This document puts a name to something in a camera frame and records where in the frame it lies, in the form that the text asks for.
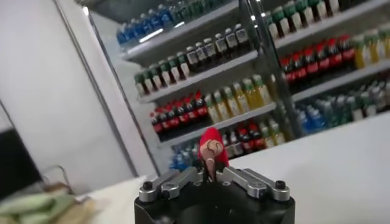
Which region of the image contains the beige label dark bottle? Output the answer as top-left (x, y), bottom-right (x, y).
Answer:
top-left (230, 130), bottom-right (244, 158)
top-left (374, 86), bottom-right (389, 112)

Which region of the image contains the green tinted water bottle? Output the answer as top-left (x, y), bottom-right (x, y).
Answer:
top-left (321, 100), bottom-right (338, 128)
top-left (334, 96), bottom-right (350, 125)

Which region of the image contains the white label dark bottle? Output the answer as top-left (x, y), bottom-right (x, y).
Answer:
top-left (235, 23), bottom-right (250, 52)
top-left (186, 46), bottom-right (200, 74)
top-left (214, 33), bottom-right (229, 61)
top-left (195, 42), bottom-right (210, 69)
top-left (204, 38), bottom-right (219, 65)
top-left (225, 28), bottom-right (240, 57)

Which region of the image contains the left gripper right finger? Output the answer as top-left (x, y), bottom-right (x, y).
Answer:
top-left (218, 166), bottom-right (290, 202)

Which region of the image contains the green cap tea bottle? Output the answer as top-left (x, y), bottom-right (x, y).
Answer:
top-left (309, 0), bottom-right (327, 23)
top-left (177, 52), bottom-right (191, 80)
top-left (325, 0), bottom-right (341, 16)
top-left (264, 12), bottom-right (280, 40)
top-left (296, 0), bottom-right (314, 27)
top-left (151, 65), bottom-right (165, 91)
top-left (285, 1), bottom-right (303, 32)
top-left (273, 6), bottom-right (291, 37)
top-left (134, 72), bottom-right (147, 97)
top-left (168, 56), bottom-right (183, 83)
top-left (143, 69), bottom-right (156, 94)
top-left (160, 60), bottom-right (174, 88)

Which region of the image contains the black monitor screen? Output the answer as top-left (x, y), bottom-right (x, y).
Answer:
top-left (0, 127), bottom-right (43, 200)

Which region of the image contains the drinks display shelf unit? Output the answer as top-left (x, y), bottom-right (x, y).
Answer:
top-left (243, 0), bottom-right (390, 138)
top-left (80, 0), bottom-right (302, 176)

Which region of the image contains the yellow juice bottle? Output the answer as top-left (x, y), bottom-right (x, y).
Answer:
top-left (253, 74), bottom-right (272, 106)
top-left (260, 123), bottom-right (275, 149)
top-left (352, 35), bottom-right (366, 69)
top-left (364, 30), bottom-right (381, 65)
top-left (224, 86), bottom-right (241, 116)
top-left (269, 120), bottom-right (286, 145)
top-left (243, 78), bottom-right (261, 109)
top-left (233, 82), bottom-right (250, 113)
top-left (214, 90), bottom-right (232, 120)
top-left (378, 24), bottom-right (390, 59)
top-left (204, 93), bottom-right (221, 123)

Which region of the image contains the red shirt with print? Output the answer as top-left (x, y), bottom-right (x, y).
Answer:
top-left (197, 127), bottom-right (230, 183)

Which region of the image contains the red cap cola bottle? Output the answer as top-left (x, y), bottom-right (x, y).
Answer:
top-left (303, 48), bottom-right (320, 75)
top-left (291, 53), bottom-right (308, 80)
top-left (280, 57), bottom-right (297, 83)
top-left (159, 108), bottom-right (174, 132)
top-left (185, 96), bottom-right (200, 122)
top-left (176, 100), bottom-right (192, 126)
top-left (151, 112), bottom-right (165, 136)
top-left (168, 105), bottom-right (183, 130)
top-left (194, 91), bottom-right (210, 119)
top-left (327, 38), bottom-right (344, 68)
top-left (315, 44), bottom-right (332, 71)
top-left (237, 127), bottom-right (253, 153)
top-left (339, 35), bottom-right (356, 63)
top-left (248, 121), bottom-right (263, 150)

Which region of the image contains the white cap dark bottle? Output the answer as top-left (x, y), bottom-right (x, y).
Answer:
top-left (347, 96), bottom-right (364, 122)
top-left (361, 93), bottom-right (378, 118)

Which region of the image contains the grey metal frame pole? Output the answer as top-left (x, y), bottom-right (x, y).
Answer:
top-left (53, 0), bottom-right (140, 178)

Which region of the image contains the blue water bottle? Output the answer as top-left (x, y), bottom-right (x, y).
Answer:
top-left (309, 106), bottom-right (326, 132)
top-left (135, 16), bottom-right (147, 35)
top-left (157, 4), bottom-right (171, 27)
top-left (145, 10), bottom-right (159, 30)
top-left (124, 21), bottom-right (138, 40)
top-left (116, 26), bottom-right (129, 45)
top-left (297, 110), bottom-right (312, 135)
top-left (179, 145), bottom-right (193, 170)
top-left (169, 150), bottom-right (183, 171)

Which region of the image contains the light green garment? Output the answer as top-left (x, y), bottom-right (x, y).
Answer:
top-left (0, 193), bottom-right (77, 224)

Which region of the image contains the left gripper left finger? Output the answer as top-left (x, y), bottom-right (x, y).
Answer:
top-left (138, 166), bottom-right (204, 203)

